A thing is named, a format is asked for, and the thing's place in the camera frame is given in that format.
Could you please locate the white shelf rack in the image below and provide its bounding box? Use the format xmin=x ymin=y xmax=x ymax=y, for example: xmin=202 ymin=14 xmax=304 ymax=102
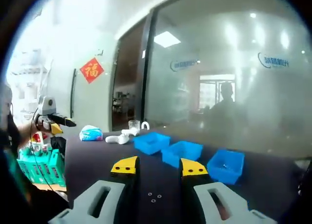
xmin=11 ymin=48 xmax=52 ymax=112

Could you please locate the blue white tissue pack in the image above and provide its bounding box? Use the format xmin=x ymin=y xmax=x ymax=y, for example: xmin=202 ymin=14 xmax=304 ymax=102
xmin=79 ymin=125 xmax=103 ymax=142

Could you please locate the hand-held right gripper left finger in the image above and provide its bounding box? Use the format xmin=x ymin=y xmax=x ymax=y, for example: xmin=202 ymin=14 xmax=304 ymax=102
xmin=48 ymin=156 xmax=141 ymax=224

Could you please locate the blue plastic bin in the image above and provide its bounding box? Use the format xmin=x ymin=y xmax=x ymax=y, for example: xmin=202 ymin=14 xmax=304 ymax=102
xmin=161 ymin=141 xmax=204 ymax=170
xmin=206 ymin=149 xmax=245 ymax=185
xmin=133 ymin=132 xmax=171 ymax=156

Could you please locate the black bag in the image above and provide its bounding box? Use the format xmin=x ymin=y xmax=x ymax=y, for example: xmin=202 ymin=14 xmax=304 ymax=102
xmin=50 ymin=136 xmax=67 ymax=159

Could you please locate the blue logo glass sticker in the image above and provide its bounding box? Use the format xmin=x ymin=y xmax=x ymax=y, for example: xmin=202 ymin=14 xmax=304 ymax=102
xmin=170 ymin=59 xmax=201 ymax=73
xmin=257 ymin=52 xmax=290 ymax=69

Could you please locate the red diamond wall decoration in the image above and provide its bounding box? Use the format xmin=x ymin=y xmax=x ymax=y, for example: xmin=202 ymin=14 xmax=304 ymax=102
xmin=79 ymin=57 xmax=105 ymax=84

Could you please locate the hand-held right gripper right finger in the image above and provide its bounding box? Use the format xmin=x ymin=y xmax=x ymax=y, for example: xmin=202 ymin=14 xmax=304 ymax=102
xmin=179 ymin=158 xmax=277 ymax=224

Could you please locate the red white box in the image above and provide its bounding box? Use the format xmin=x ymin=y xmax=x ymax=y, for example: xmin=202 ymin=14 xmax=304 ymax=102
xmin=31 ymin=132 xmax=49 ymax=152

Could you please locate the person's left hand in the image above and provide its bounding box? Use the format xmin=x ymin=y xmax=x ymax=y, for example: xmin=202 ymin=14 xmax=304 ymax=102
xmin=35 ymin=115 xmax=50 ymax=132

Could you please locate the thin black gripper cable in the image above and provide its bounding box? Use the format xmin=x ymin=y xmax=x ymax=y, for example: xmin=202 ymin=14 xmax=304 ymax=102
xmin=29 ymin=108 xmax=51 ymax=189

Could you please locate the black door handle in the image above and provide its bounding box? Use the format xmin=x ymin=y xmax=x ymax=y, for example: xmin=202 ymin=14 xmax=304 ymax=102
xmin=70 ymin=68 xmax=77 ymax=119

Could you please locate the stack of teal boxes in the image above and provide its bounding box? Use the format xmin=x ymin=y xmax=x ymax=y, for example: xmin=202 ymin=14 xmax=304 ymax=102
xmin=17 ymin=148 xmax=66 ymax=187

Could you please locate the ceiling light panel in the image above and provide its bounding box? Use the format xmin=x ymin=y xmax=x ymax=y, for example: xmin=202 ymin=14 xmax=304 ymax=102
xmin=153 ymin=31 xmax=181 ymax=48

